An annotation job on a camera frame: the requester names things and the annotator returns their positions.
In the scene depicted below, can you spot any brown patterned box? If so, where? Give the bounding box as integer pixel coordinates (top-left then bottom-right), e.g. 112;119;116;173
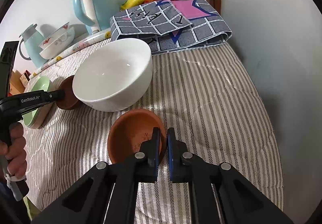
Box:
20;70;31;87

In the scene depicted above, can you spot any pink plastic plate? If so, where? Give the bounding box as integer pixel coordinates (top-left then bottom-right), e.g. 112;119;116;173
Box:
30;107;52;129

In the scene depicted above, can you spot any white bowl with grey swirls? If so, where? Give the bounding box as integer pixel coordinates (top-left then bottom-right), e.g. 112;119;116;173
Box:
40;26;76;60

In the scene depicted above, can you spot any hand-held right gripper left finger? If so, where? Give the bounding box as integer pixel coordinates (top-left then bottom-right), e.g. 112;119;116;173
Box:
31;127;164;224

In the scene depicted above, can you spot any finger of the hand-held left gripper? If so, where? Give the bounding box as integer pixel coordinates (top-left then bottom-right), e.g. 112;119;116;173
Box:
45;89;66;107

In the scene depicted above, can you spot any large plain white bowl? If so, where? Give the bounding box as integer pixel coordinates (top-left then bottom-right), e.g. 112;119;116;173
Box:
72;38;153;112

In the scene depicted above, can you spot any white bowl with colourful pattern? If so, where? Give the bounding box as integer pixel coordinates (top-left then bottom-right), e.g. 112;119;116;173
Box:
38;22;71;50

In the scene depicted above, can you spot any person's left hand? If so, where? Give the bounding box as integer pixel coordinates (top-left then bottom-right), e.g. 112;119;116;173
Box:
0;122;27;180

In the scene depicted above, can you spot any light blue thermos jug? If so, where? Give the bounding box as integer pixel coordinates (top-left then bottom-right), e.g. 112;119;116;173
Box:
18;24;47;68

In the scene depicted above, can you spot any light green plastic plate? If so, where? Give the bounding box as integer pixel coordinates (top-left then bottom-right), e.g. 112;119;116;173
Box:
22;75;52;126

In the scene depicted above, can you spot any floral table mat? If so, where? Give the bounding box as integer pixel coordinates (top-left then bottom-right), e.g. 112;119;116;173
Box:
29;30;112;80

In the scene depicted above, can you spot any grey checkered folded cloth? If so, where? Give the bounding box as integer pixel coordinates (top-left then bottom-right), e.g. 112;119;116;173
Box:
110;0;233;56

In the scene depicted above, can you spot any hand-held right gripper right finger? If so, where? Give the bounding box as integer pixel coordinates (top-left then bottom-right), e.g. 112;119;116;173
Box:
167;127;293;224

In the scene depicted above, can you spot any small brown clay bowl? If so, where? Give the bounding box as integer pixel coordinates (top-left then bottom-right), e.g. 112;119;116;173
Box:
56;75;81;110
108;109;167;165

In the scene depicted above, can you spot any light blue electric kettle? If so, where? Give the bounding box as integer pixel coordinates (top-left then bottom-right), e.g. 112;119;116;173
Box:
73;0;120;36

